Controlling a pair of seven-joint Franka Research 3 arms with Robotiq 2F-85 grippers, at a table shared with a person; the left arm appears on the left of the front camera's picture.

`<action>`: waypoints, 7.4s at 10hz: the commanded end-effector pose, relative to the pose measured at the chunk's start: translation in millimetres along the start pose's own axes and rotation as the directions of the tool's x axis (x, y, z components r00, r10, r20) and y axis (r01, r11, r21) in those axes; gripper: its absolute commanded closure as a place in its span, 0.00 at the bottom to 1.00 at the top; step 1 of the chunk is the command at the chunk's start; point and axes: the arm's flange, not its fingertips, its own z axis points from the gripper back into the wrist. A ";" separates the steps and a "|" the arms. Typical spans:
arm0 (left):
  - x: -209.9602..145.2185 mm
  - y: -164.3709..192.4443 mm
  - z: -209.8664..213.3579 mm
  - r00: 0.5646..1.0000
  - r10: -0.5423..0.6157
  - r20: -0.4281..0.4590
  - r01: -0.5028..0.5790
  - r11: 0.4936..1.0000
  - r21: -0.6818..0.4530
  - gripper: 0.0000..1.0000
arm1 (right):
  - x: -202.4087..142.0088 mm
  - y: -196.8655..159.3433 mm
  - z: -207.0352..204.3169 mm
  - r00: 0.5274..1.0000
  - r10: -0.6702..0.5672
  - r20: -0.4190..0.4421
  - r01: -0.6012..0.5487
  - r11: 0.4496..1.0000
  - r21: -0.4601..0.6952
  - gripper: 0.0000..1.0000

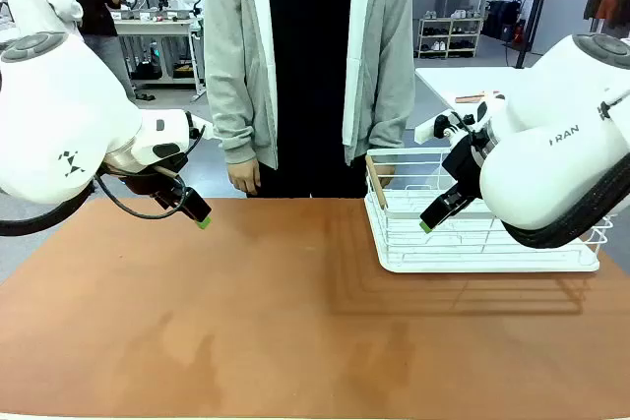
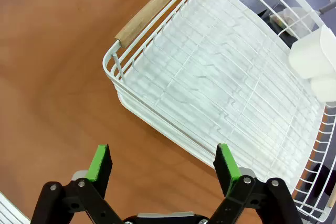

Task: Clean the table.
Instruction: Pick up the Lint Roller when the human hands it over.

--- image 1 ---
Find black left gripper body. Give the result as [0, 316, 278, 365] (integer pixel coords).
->
[105, 163, 191, 208]

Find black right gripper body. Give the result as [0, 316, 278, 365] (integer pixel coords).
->
[441, 132, 489, 201]

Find person left forearm gray sleeve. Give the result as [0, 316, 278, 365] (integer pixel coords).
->
[343, 40, 410, 166]

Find person right forearm gray sleeve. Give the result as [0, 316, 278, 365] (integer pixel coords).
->
[204, 40, 270, 166]

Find person right hand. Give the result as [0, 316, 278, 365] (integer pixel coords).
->
[226, 157, 263, 197]

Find person left hand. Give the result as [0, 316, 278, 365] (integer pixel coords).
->
[366, 153, 398, 191]

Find wooden piece on white table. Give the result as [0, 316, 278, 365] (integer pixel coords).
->
[454, 90, 501, 105]

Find white background table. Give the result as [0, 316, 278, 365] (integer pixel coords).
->
[414, 64, 543, 114]

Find black corrugated left arm sleeve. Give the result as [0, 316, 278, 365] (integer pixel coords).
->
[0, 182, 95, 238]

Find black corrugated arm sleeve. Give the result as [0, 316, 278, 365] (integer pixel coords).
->
[500, 150, 630, 251]
[0, 182, 95, 238]

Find shoe shelf with shoes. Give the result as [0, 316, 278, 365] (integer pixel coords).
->
[416, 15, 486, 60]

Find black corrugated right arm sleeve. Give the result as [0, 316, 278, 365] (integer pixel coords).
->
[500, 150, 630, 251]

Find black equipment cases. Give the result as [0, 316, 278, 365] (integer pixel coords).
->
[483, 0, 524, 41]

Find white background workbench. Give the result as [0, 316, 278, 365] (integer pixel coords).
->
[111, 15, 208, 97]

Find black slanted stand pole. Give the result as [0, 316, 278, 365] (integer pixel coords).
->
[514, 0, 556, 70]

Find person torso in gray jacket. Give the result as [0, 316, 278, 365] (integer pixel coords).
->
[203, 0, 418, 200]

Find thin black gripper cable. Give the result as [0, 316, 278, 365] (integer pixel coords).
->
[94, 123, 207, 222]

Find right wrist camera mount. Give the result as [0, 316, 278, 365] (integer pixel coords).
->
[413, 108, 476, 147]

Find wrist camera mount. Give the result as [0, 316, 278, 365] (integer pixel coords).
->
[189, 112, 219, 142]
[413, 108, 476, 147]

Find white wire dish rack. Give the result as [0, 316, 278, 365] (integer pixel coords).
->
[363, 147, 614, 274]

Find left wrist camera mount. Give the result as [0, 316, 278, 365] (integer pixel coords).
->
[189, 112, 219, 142]

